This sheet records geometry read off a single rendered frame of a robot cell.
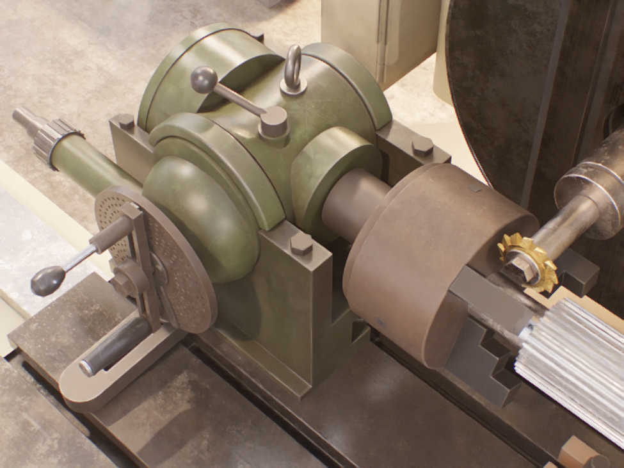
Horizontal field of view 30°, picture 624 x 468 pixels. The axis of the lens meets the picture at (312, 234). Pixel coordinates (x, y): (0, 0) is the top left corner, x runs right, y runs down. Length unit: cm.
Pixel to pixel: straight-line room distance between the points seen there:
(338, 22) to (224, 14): 191
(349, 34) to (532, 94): 30
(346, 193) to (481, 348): 22
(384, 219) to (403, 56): 43
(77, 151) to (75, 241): 58
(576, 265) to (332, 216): 26
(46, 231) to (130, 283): 68
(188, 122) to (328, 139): 15
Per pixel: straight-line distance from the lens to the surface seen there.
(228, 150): 120
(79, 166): 135
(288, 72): 125
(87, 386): 137
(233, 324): 142
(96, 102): 319
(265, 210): 120
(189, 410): 137
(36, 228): 192
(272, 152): 123
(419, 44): 156
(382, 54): 151
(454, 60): 140
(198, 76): 123
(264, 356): 139
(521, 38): 131
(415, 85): 320
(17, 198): 201
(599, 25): 122
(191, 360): 140
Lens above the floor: 216
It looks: 50 degrees down
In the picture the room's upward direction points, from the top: straight up
